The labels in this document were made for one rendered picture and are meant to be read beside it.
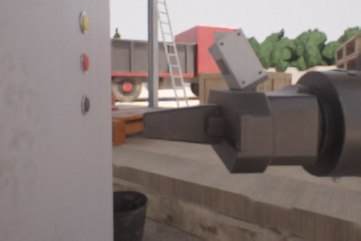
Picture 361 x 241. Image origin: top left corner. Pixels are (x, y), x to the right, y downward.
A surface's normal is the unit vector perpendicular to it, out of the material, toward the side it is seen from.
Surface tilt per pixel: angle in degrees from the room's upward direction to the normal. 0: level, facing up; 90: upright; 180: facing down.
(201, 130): 90
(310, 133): 90
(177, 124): 90
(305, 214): 90
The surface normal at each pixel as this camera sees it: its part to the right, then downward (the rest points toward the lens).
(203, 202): -0.59, 0.02
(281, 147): 0.05, 0.05
